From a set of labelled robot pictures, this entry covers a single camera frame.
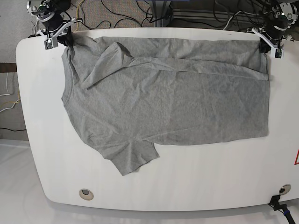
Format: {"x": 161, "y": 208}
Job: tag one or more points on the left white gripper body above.
{"x": 276, "y": 42}

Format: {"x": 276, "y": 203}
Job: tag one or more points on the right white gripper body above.
{"x": 56, "y": 27}

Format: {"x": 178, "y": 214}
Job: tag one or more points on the grey t-shirt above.
{"x": 124, "y": 95}

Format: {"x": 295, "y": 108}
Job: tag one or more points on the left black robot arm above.
{"x": 278, "y": 17}

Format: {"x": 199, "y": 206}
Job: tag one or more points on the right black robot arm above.
{"x": 43, "y": 10}

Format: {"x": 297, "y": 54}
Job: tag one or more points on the silver table grommet right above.
{"x": 285, "y": 189}

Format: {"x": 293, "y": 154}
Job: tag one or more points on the beige table grommet left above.
{"x": 86, "y": 194}

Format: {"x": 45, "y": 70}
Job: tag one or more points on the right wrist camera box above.
{"x": 51, "y": 43}

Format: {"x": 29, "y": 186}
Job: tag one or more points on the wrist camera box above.
{"x": 51, "y": 43}
{"x": 277, "y": 53}

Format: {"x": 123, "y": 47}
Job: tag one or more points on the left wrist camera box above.
{"x": 277, "y": 53}

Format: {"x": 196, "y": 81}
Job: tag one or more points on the aluminium frame rail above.
{"x": 187, "y": 14}

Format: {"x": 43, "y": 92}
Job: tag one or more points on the black clamp with cable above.
{"x": 275, "y": 204}

